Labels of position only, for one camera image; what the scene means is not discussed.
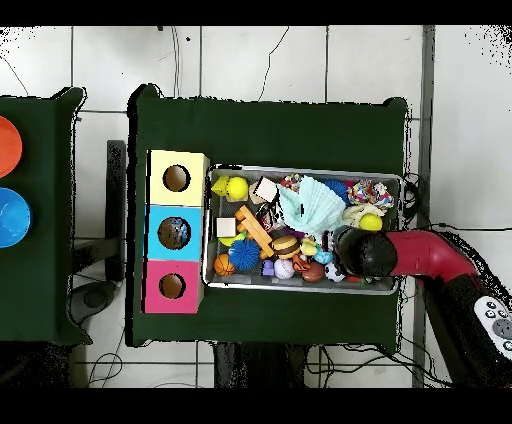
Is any mint green knitted cloth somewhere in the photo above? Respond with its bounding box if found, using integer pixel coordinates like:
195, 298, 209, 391
276, 175, 348, 241

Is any packet with blue label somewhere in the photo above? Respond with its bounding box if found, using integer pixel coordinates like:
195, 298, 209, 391
171, 219, 190, 246

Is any wooden box with three holes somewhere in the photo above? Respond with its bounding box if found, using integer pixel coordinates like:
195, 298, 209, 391
141, 149, 210, 315

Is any silver mesh bin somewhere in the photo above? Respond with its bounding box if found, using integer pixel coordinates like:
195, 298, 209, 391
202, 163, 405, 296

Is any orange plastic toy block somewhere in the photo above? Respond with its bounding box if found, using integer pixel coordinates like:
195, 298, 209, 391
235, 204, 277, 260

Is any wooden cube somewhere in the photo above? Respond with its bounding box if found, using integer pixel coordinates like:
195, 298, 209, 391
254, 176, 281, 203
216, 216, 239, 238

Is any blue spiky ball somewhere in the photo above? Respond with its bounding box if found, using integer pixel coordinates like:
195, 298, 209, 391
228, 238, 262, 272

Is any yellow cheese wedge toy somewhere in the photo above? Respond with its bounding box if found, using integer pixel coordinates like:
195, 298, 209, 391
210, 175, 230, 197

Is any toy burger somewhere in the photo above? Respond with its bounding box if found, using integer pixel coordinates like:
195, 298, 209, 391
271, 234, 302, 260

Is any orange toy basketball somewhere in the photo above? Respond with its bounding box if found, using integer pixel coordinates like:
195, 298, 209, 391
212, 253, 237, 278

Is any dark green table cloth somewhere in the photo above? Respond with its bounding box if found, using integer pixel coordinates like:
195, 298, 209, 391
126, 83, 409, 347
0, 86, 93, 346

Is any small yellow tennis ball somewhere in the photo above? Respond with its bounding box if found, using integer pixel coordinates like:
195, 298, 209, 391
358, 212, 384, 232

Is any blue plastic bowl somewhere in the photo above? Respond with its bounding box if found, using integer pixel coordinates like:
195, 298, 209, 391
0, 186, 32, 249

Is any orange plastic bowl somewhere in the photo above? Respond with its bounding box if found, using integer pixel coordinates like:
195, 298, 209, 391
0, 115, 24, 179

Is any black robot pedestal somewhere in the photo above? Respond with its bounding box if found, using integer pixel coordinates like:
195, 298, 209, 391
212, 341, 309, 388

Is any black cable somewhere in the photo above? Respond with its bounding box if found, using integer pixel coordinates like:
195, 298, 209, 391
401, 221, 512, 249

